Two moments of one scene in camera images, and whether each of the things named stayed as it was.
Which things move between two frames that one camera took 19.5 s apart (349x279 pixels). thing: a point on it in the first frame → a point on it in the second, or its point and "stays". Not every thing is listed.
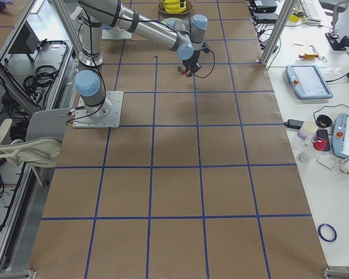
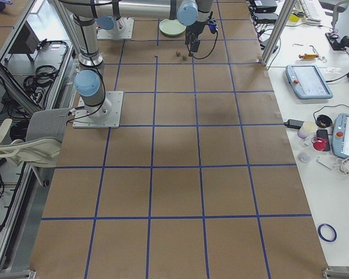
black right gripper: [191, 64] → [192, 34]
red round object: [319, 144] stays
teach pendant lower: [346, 136] stays
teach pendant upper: [307, 82] stays
